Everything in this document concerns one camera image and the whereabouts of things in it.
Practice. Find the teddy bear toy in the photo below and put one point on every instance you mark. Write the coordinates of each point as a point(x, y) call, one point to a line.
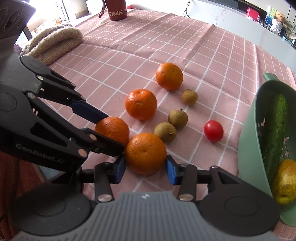
point(278, 23)

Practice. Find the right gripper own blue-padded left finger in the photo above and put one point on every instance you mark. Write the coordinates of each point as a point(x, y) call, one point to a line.
point(103, 175)

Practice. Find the red TIME bottle sleeve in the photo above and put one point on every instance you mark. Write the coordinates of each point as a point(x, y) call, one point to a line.
point(116, 9)

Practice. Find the beige fuzzy cloth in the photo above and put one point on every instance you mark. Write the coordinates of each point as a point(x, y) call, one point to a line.
point(52, 43)

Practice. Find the red box on cabinet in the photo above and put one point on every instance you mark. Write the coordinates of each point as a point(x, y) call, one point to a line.
point(253, 14)

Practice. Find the red cherry tomato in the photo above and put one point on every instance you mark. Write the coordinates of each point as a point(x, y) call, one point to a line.
point(213, 131)

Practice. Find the pink checkered tablecloth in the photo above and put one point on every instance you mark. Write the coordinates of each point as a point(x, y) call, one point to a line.
point(224, 69)

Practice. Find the green plastic colander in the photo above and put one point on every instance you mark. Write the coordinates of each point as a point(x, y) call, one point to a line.
point(250, 163)

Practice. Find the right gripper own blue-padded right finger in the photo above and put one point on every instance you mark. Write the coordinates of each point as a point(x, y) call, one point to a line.
point(186, 176)

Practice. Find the white marble TV cabinet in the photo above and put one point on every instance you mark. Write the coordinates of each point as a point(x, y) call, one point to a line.
point(228, 19)

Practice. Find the green cucumber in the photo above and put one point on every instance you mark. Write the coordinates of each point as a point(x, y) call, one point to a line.
point(273, 135)

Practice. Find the brown longan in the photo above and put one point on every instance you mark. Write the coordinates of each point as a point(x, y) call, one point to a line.
point(189, 97)
point(166, 132)
point(178, 118)

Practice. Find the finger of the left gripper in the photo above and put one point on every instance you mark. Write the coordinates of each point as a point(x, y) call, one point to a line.
point(56, 88)
point(101, 143)

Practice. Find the yellow-green pear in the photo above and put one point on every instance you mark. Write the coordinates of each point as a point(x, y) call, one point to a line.
point(283, 188)

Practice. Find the orange mandarin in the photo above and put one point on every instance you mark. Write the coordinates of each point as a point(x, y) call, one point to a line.
point(141, 104)
point(145, 154)
point(169, 76)
point(114, 128)

